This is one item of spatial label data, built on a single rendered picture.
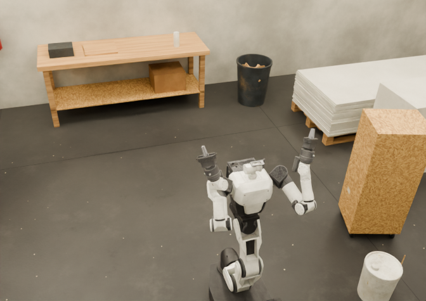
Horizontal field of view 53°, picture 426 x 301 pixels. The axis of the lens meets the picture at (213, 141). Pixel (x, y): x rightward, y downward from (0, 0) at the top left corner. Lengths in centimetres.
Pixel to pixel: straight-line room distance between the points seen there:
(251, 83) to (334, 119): 136
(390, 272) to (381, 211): 70
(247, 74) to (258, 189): 353
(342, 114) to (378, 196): 166
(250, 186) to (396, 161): 163
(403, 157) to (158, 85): 347
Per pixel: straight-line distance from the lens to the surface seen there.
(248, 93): 632
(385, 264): 395
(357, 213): 431
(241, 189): 279
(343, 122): 569
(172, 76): 611
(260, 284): 378
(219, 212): 260
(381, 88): 543
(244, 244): 313
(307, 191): 281
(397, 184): 420
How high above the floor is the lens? 314
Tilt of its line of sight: 34 degrees down
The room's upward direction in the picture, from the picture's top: 2 degrees clockwise
